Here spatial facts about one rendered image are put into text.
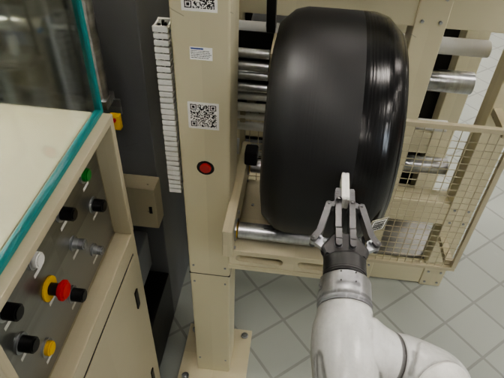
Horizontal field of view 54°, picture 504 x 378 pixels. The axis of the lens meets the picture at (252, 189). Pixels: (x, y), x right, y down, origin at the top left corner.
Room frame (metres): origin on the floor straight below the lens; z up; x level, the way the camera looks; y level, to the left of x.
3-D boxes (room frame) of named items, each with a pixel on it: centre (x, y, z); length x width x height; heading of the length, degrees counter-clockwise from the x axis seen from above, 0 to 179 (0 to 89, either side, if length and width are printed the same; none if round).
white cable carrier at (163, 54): (1.03, 0.20, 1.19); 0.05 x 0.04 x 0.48; 175
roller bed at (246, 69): (1.45, 0.05, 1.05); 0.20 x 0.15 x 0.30; 85
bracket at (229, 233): (1.06, 0.04, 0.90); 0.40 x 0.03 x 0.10; 175
